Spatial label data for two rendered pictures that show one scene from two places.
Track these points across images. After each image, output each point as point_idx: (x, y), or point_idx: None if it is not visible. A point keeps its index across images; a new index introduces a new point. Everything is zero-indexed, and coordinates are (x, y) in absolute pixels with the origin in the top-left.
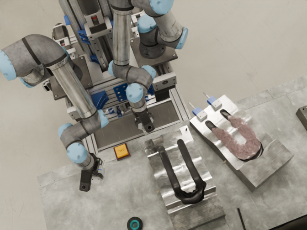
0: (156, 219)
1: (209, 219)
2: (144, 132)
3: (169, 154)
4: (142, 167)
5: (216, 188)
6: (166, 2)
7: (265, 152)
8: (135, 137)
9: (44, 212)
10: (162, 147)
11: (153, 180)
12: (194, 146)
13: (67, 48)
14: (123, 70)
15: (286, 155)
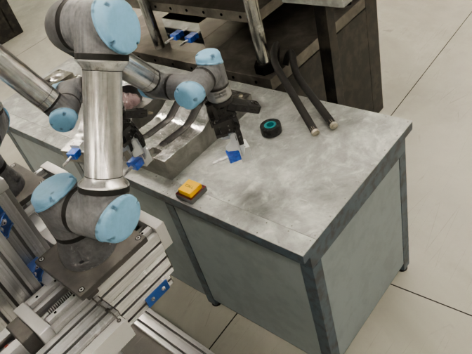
0: (251, 124)
1: None
2: (148, 153)
3: (166, 135)
4: (199, 166)
5: None
6: None
7: (124, 85)
8: (164, 341)
9: (340, 208)
10: (160, 144)
11: (208, 150)
12: (144, 126)
13: (16, 322)
14: (67, 97)
15: None
